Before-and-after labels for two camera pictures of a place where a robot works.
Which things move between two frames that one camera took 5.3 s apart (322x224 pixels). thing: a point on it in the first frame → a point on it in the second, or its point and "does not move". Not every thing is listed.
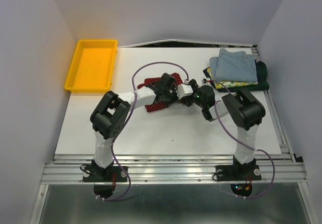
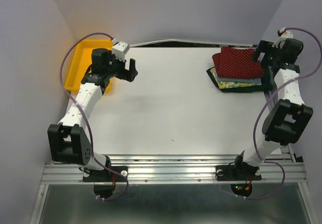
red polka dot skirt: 161,105 → 237,63
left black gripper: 173,88 → 128,75
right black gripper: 194,84 → 263,47
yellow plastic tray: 92,67 does not move
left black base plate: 104,178 does not move
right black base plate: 241,177 does not move
